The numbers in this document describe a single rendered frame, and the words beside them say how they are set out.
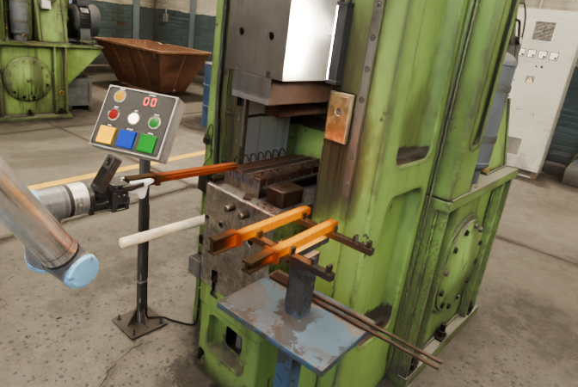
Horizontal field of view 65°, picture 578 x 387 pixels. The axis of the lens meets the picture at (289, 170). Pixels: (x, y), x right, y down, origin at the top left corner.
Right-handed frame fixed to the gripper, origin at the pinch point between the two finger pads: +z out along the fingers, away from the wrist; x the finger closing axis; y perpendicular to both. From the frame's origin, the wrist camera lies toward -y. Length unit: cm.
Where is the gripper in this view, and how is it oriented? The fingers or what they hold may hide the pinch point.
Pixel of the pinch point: (149, 177)
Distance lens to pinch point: 146.6
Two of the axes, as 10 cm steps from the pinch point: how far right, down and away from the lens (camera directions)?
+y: -1.1, 9.4, 3.2
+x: 7.4, 2.9, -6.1
